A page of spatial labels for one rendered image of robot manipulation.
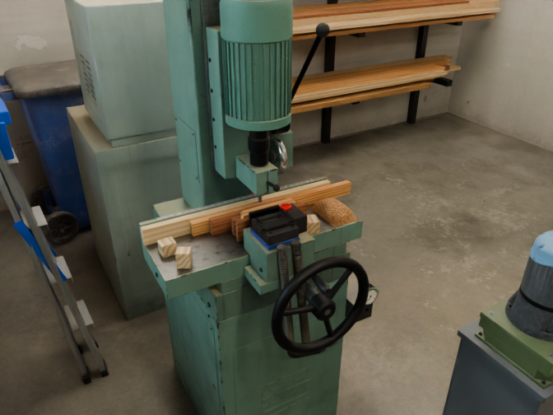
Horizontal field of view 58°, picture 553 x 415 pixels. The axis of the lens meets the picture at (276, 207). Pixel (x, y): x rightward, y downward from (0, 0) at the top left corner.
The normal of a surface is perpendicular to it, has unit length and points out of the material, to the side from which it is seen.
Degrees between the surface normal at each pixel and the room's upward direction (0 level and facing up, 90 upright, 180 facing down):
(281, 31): 90
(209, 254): 0
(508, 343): 90
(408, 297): 0
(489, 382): 90
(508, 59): 90
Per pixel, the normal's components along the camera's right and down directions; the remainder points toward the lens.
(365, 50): 0.50, 0.43
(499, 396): -0.87, 0.24
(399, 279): 0.00, -0.87
